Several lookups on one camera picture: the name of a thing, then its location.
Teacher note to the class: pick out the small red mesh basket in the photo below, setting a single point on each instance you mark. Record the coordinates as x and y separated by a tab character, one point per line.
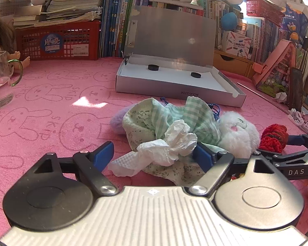
264	11

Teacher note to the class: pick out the thin metal rod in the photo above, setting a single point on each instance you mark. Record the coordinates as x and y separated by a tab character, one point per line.
261	97

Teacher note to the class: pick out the white fluffy plush toy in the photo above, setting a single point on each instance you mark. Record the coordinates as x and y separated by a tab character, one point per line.
236	133

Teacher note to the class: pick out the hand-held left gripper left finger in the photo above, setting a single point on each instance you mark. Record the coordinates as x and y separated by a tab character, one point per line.
105	152

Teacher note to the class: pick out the brown haired doll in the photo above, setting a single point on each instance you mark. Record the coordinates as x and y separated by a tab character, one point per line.
0	30

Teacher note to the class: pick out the wooden drawer organizer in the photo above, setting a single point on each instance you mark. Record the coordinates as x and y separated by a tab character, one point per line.
233	65

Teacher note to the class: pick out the red crocheted toy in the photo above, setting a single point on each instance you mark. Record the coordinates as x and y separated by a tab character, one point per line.
272	138

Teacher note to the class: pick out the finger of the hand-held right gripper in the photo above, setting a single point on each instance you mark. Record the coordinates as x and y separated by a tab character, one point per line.
297	155
297	139

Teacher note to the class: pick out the black binder clip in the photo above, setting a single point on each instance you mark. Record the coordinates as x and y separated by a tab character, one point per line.
127	57

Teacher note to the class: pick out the dark blue printed carton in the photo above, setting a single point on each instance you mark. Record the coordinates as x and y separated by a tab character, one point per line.
295	23

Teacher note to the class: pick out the blue plush ball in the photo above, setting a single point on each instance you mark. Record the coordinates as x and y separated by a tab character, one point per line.
229	21

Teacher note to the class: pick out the row of thin blue books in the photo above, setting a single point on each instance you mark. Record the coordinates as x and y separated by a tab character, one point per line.
113	30

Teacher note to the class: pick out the white box with pencil print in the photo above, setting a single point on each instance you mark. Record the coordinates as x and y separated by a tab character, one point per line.
236	44

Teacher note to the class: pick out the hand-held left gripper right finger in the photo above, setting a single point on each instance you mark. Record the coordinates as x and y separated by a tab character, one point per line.
202	157

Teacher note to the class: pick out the grey grid cutting mat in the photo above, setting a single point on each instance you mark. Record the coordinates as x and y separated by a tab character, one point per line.
5	6

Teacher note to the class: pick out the black round lid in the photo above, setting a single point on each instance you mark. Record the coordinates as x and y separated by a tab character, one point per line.
153	67
195	75

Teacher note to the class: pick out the dark brown board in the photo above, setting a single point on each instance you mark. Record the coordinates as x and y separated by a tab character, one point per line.
295	89

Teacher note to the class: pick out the pink toy house box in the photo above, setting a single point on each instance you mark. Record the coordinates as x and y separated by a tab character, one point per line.
274	66

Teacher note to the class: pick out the large red plastic basket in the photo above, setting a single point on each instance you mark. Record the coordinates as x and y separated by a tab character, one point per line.
33	46

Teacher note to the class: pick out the stack of worn books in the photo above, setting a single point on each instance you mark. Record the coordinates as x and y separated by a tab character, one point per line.
74	5

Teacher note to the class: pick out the row of upright books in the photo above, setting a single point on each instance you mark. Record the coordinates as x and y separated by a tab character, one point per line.
220	12

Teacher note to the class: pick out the purple fuzzy toy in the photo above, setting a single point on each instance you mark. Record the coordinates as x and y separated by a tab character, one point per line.
116	121

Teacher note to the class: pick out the folded white paper figure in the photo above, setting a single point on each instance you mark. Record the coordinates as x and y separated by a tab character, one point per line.
281	97

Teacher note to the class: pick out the white tissue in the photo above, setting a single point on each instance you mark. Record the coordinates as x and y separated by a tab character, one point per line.
177	135

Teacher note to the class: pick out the silver cardboard box with lid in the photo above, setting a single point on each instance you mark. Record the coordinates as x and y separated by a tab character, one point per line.
169	30

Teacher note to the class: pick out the stack of small boxed books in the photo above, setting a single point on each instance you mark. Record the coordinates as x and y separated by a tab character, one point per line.
169	5

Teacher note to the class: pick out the green checked cloth pouch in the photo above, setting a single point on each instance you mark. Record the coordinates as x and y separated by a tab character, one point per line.
195	117

